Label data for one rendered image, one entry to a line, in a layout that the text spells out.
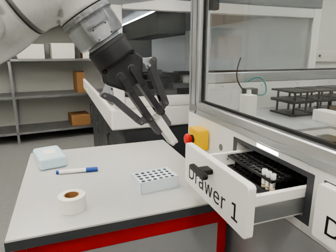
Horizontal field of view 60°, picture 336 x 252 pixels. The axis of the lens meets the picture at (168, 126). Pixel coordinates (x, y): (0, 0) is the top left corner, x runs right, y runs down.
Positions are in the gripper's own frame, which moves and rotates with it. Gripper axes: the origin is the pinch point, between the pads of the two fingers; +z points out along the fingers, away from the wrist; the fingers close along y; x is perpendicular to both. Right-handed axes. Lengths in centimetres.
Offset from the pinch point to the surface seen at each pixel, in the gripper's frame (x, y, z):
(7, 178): 247, -104, 37
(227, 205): -7.2, 0.5, 19.1
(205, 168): 0.4, 2.9, 13.7
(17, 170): 266, -97, 40
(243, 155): 6.7, 14.7, 22.4
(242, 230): -12.5, -1.1, 21.1
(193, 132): 32.2, 14.2, 20.3
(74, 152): 68, -23, 10
